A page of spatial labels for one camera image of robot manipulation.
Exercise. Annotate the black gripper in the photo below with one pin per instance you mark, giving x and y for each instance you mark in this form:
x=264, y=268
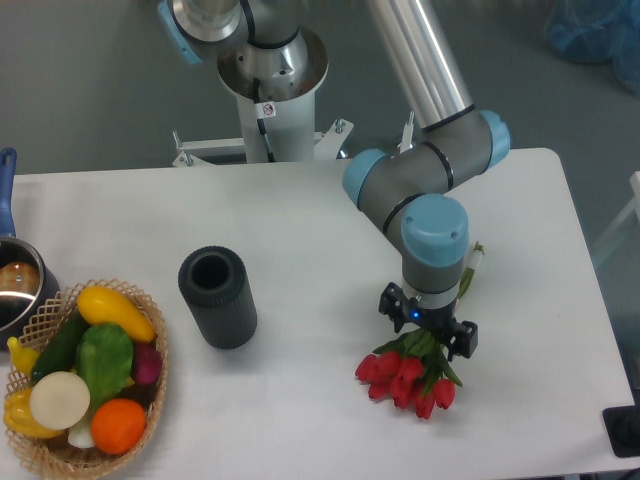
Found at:
x=433, y=312

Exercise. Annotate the red tulip bouquet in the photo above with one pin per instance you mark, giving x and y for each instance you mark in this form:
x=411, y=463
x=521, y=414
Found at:
x=412, y=370

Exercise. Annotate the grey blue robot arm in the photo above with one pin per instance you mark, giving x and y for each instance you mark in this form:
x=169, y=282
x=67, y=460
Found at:
x=406, y=195

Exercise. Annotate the black device at edge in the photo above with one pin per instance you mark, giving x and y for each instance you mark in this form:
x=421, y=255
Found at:
x=622, y=426

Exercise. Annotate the dark grey ribbed vase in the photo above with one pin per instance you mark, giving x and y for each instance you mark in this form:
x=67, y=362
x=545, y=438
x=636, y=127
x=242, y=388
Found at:
x=214, y=284

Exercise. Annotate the purple red onion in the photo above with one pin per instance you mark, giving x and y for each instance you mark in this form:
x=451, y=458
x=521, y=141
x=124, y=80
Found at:
x=147, y=364

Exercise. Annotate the green lettuce leaf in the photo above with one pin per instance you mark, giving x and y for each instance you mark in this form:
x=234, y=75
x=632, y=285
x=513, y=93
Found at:
x=104, y=360

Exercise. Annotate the orange fruit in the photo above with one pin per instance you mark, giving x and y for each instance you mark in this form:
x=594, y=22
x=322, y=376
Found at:
x=117, y=426

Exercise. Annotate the yellow squash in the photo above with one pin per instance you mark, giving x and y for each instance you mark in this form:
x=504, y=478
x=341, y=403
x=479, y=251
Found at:
x=100, y=305

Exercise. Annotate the blue plastic bag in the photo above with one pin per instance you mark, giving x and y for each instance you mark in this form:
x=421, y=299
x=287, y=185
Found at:
x=595, y=32

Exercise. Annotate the green cucumber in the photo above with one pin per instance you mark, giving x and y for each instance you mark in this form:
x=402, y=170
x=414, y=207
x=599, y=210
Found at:
x=60, y=352

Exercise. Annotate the white round radish slice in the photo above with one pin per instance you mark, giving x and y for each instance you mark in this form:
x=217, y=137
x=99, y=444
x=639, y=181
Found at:
x=59, y=400

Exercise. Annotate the woven wicker basket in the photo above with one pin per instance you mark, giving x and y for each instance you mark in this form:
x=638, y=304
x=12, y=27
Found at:
x=73, y=455

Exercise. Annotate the yellow bell pepper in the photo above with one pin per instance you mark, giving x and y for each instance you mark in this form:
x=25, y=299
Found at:
x=18, y=417

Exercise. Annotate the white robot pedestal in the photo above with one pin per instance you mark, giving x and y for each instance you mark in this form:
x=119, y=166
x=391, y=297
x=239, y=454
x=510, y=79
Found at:
x=275, y=94

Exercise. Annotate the white frame at right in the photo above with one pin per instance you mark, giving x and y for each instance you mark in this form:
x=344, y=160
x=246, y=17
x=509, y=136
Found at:
x=619, y=228

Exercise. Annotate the blue handled saucepan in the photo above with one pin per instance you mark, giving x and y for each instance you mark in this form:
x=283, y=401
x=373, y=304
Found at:
x=26, y=281

